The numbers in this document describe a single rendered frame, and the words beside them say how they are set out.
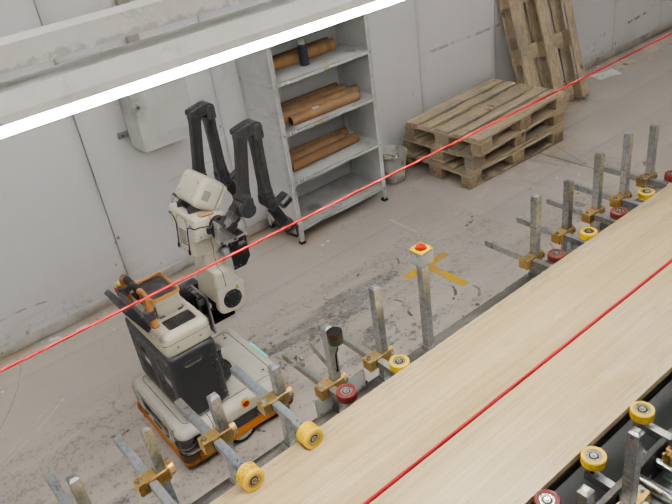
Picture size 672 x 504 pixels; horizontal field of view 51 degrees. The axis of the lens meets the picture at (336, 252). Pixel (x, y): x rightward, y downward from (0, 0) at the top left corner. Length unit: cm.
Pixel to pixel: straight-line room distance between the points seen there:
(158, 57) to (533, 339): 188
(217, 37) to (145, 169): 348
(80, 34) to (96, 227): 358
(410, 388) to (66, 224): 294
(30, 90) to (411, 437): 166
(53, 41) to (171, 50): 24
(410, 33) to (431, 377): 406
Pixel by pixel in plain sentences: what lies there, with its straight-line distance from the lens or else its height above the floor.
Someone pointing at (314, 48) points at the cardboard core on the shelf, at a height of 132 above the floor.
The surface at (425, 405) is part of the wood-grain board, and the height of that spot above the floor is 90.
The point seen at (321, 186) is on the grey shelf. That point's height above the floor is 14.
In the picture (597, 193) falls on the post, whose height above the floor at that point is 95.
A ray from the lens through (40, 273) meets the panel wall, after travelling 503.
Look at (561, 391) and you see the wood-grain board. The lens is 270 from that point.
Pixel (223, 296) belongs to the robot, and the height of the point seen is 76.
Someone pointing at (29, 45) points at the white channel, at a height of 245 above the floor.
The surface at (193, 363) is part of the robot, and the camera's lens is 351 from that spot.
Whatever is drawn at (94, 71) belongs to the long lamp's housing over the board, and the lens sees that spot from 154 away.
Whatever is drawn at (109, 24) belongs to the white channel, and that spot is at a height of 244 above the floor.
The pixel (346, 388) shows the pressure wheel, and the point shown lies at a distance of 272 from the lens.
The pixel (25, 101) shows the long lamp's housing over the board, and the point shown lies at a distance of 150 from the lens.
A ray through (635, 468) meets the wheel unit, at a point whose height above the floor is 102.
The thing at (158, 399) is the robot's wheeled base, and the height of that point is 28.
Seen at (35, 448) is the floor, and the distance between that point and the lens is 440.
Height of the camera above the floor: 274
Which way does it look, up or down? 31 degrees down
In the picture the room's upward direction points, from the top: 9 degrees counter-clockwise
